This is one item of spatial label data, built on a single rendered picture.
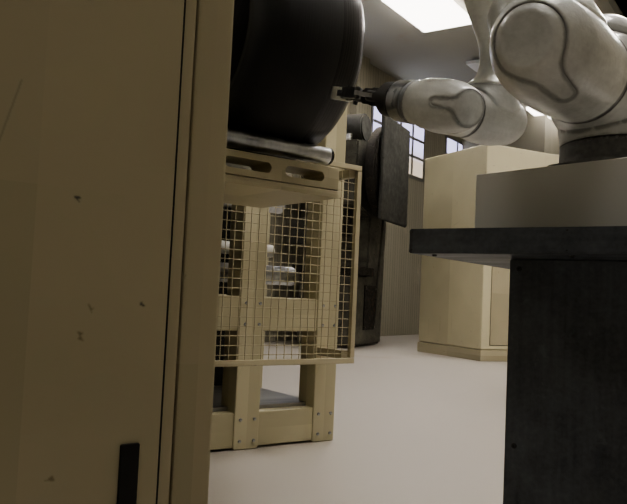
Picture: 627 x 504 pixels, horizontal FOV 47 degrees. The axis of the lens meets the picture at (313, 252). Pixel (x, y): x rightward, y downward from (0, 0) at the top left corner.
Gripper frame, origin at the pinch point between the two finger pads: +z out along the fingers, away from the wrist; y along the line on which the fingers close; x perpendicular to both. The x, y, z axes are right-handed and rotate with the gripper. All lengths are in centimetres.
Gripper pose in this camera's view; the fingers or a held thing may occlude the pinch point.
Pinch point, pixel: (342, 93)
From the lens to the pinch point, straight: 173.8
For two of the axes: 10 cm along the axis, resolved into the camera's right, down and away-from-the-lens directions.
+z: -5.6, -2.4, 7.9
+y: -8.0, -0.7, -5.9
